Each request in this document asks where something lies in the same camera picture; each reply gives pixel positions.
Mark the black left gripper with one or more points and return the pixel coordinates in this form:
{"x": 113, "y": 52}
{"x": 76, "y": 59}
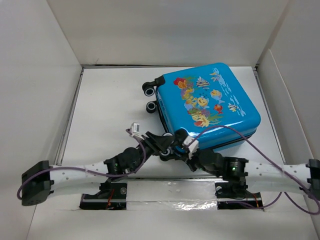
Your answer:
{"x": 162, "y": 143}

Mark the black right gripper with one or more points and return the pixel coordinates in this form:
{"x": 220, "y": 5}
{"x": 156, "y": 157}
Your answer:
{"x": 190, "y": 161}

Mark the blue hard-shell suitcase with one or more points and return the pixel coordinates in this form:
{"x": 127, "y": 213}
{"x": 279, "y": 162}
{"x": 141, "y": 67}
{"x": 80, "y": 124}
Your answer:
{"x": 207, "y": 101}

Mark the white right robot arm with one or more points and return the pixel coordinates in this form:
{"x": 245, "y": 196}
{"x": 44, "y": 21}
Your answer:
{"x": 254, "y": 177}

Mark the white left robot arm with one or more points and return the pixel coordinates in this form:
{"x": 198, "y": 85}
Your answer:
{"x": 42, "y": 180}

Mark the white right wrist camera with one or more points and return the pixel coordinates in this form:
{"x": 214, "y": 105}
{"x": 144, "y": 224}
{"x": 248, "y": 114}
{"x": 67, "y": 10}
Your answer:
{"x": 191, "y": 145}

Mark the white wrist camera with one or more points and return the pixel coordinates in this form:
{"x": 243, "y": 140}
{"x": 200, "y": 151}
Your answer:
{"x": 191, "y": 145}
{"x": 134, "y": 131}

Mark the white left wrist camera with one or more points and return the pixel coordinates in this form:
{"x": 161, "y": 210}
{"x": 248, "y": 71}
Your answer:
{"x": 134, "y": 131}

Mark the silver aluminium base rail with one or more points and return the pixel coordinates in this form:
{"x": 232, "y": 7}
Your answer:
{"x": 159, "y": 194}

